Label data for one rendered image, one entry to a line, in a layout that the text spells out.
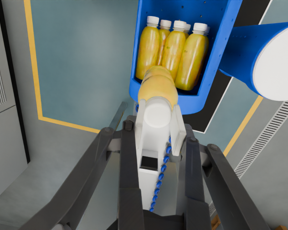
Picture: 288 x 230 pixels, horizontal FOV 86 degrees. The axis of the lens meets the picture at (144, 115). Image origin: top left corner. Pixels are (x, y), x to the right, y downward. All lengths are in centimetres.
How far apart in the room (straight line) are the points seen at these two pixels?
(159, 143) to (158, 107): 73
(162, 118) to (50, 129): 231
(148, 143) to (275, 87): 64
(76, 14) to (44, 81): 82
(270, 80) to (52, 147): 255
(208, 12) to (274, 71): 33
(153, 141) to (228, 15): 68
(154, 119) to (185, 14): 55
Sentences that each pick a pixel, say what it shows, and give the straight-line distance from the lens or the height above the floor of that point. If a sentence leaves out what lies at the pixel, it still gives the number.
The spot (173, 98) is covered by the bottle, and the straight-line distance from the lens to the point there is 24.
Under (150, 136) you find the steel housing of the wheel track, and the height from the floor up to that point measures 93.
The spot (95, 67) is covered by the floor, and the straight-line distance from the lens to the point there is 181.
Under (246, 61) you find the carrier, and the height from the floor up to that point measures 98.
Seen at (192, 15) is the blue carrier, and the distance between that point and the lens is 70.
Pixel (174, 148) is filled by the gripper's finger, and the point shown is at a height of 153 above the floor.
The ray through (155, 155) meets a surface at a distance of 93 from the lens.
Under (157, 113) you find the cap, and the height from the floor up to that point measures 147.
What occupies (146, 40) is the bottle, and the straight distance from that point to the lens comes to 56.
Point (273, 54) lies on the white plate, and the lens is 74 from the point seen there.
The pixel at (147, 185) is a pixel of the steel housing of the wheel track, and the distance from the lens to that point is 119.
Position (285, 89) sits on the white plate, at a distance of 82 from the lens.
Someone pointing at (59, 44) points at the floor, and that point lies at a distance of 194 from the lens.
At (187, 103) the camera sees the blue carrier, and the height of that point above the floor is 122.
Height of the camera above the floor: 165
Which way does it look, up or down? 62 degrees down
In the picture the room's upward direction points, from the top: 170 degrees counter-clockwise
